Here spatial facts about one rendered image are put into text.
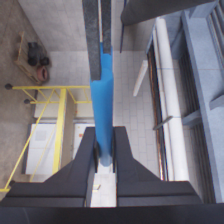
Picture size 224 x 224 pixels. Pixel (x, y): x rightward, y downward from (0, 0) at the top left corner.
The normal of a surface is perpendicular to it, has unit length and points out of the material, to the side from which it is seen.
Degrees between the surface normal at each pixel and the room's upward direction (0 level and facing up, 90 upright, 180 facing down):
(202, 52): 90
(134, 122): 90
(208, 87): 90
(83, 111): 90
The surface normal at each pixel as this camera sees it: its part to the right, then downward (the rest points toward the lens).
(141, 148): 0.01, -0.30
